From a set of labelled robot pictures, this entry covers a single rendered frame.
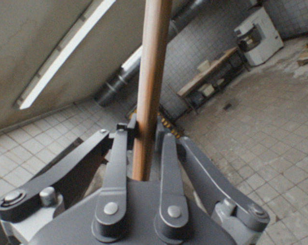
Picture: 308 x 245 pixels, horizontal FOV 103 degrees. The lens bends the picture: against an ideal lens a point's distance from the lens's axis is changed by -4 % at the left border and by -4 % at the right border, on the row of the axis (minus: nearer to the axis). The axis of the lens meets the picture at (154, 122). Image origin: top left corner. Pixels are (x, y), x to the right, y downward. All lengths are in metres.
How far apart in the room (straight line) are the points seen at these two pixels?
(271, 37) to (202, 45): 1.94
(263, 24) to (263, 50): 0.68
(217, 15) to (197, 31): 0.84
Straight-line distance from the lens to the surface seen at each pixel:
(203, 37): 5.62
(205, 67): 4.93
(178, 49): 5.30
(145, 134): 0.18
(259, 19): 5.32
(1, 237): 1.38
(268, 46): 5.38
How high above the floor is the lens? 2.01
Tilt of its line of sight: 15 degrees down
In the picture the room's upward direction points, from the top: 44 degrees counter-clockwise
